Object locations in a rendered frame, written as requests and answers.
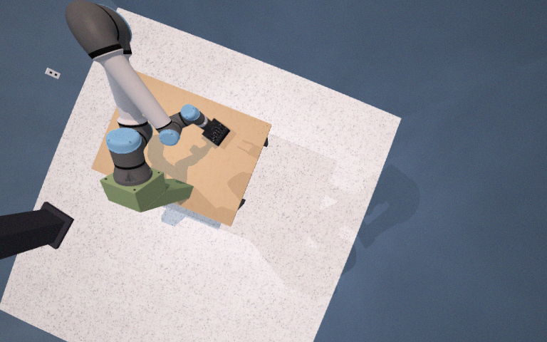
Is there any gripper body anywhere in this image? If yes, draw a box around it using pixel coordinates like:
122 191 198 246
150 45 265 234
198 115 216 133

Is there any black lighting desk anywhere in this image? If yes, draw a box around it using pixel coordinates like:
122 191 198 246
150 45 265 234
202 118 230 146

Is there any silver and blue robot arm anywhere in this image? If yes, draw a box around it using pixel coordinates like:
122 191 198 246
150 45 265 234
65 0 204 186

